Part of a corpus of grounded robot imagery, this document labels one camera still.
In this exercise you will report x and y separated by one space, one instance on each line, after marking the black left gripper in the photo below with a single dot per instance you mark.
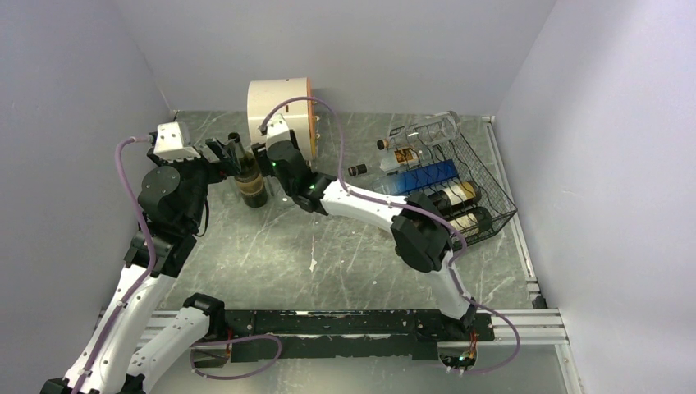
218 170

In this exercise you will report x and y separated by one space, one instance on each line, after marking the clear tall glass bottle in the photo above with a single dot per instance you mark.
274 189

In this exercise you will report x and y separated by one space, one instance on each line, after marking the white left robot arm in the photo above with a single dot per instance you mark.
169 209

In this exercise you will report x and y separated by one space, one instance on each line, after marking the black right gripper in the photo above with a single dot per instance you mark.
264 165

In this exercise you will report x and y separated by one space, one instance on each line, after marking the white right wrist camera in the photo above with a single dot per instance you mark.
275 130

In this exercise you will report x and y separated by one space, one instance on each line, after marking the white cylindrical drum appliance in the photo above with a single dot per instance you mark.
264 95

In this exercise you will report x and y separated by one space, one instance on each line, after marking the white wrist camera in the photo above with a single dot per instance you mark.
172 143
275 130

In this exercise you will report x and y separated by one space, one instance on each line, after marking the blue clear vodka bottle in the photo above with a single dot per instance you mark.
403 183

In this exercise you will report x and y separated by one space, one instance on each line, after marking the clear bottle with black cap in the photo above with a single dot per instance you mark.
392 161

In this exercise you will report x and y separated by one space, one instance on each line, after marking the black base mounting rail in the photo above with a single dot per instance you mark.
251 335

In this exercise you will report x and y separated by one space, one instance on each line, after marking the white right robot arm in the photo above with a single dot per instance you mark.
422 236

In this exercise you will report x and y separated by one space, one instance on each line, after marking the black wire wine rack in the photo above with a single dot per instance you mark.
470 167

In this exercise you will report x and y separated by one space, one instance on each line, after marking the dark green silver-capped wine bottle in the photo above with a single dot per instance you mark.
249 180

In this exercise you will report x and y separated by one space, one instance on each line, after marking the clear bottle with cork stopper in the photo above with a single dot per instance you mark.
425 132

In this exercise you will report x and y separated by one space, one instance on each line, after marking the dark wine bottle black cap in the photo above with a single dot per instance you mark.
471 222

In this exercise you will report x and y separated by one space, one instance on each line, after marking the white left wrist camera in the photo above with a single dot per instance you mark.
172 143

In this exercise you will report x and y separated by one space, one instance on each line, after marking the red wine bottle gold foil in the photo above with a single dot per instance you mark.
456 196

